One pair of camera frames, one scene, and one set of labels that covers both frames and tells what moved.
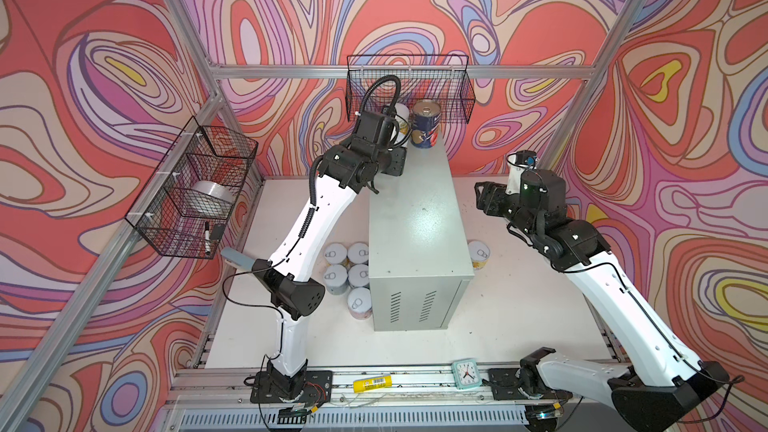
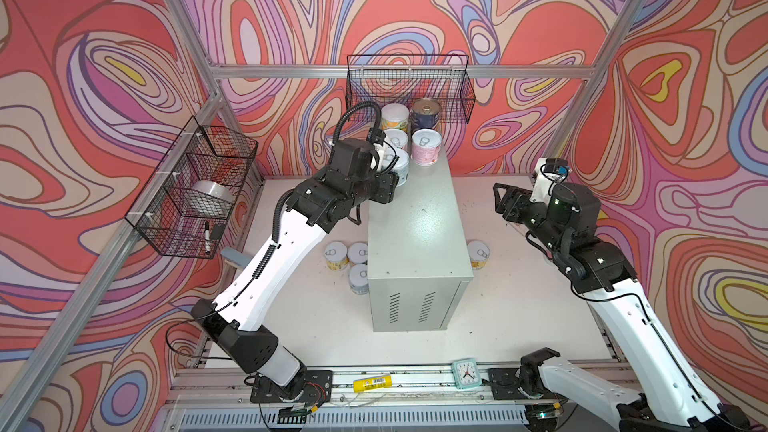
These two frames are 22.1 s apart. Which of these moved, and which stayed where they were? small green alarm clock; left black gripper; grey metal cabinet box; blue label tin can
Moved: left black gripper
Stayed: small green alarm clock; blue label tin can; grey metal cabinet box
